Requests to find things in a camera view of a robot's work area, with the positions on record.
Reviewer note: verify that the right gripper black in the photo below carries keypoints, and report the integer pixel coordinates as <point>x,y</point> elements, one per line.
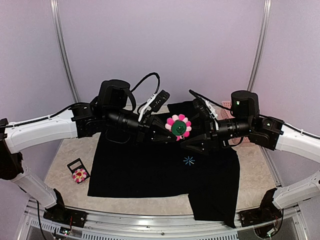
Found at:
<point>211,135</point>

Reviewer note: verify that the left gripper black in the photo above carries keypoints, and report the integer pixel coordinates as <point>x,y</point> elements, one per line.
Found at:
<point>146,130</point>

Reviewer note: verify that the flower brooch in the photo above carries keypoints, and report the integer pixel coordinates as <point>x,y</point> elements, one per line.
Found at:
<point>79,175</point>
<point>179,125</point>

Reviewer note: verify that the pink plastic basket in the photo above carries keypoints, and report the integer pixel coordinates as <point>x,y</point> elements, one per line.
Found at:
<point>227,115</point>

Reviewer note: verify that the black t-shirt blue logo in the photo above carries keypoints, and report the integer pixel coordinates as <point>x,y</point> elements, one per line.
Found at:
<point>123,169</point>

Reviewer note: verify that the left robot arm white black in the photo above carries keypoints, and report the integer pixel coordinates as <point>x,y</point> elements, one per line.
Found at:
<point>105,112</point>

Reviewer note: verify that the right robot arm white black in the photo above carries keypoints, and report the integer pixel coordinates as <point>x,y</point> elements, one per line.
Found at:
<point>265,131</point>

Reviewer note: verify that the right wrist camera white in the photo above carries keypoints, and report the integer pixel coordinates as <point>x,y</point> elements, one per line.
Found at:
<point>203,106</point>

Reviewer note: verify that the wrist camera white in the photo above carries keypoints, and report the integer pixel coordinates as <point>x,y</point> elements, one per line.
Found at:
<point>155,102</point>
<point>203,106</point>

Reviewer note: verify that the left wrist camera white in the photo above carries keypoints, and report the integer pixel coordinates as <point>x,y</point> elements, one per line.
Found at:
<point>155,102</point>

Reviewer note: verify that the front aluminium rail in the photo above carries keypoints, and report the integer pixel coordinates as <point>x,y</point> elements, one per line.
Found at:
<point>132,219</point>

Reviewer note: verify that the right aluminium frame post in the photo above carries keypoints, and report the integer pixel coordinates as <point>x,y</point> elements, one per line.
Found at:
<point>262,34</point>

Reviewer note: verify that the aluminium frame post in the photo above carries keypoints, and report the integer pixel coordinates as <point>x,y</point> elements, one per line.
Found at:
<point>54,4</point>
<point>262,34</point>

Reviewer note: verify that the left aluminium frame post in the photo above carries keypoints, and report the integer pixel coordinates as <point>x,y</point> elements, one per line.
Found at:
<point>54,4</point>

